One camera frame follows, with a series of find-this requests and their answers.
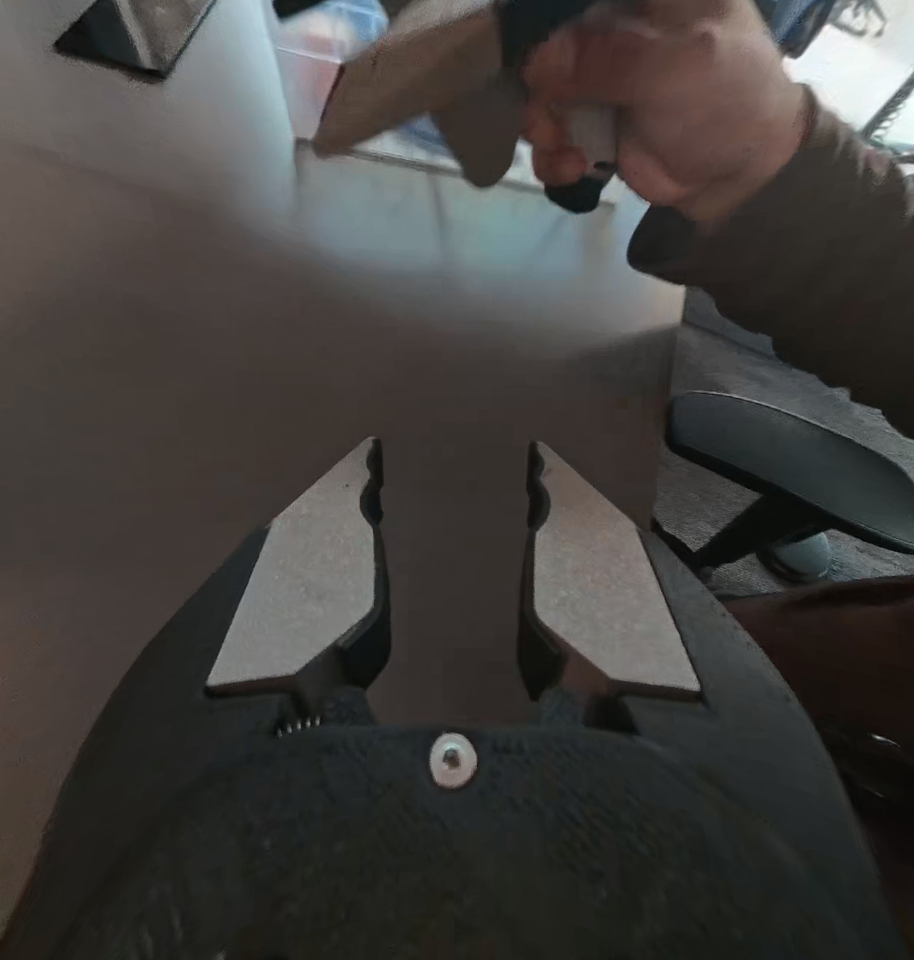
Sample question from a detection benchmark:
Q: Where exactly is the black chair armrest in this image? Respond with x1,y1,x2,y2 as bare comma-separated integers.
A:
655,390,914,585

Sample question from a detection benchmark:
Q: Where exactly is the person's right hand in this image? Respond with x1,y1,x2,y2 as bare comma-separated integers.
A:
520,0,812,219

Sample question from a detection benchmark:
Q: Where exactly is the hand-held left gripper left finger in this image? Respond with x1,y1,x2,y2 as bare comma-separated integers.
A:
205,437,392,702

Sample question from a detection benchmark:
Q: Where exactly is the black coiled cable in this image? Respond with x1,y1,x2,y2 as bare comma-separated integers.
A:
862,45,914,151

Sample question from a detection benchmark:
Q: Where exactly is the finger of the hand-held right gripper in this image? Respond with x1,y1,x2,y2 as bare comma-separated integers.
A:
312,6,527,190

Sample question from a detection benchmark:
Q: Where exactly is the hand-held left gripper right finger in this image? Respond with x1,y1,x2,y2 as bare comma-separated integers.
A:
518,441,703,702

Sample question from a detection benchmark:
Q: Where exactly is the person's right forearm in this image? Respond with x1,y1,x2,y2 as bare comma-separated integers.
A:
628,82,914,444

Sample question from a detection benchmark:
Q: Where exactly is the black rectangular mat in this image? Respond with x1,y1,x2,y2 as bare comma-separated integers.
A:
54,0,218,82

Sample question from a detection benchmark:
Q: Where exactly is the person's brown clothing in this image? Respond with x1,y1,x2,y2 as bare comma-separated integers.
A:
727,573,914,826

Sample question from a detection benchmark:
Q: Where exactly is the clear plastic box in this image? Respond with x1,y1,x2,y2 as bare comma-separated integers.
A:
277,0,623,205

